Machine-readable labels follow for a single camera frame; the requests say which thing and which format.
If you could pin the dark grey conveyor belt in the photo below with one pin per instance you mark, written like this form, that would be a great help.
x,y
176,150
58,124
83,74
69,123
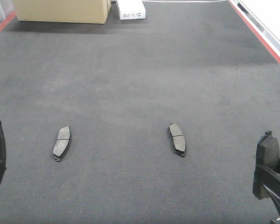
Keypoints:
x,y
118,86

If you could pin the white carton box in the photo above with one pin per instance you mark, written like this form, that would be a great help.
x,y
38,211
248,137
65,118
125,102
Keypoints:
x,y
131,9

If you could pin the cardboard box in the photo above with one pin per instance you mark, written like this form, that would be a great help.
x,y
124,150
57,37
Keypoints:
x,y
70,11

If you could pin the red white conveyor rail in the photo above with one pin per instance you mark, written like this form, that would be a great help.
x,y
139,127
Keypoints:
x,y
263,18

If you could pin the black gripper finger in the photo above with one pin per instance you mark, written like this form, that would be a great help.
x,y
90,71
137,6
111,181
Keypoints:
x,y
267,184

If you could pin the dark grey brake pad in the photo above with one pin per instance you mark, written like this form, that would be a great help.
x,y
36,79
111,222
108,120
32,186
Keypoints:
x,y
62,144

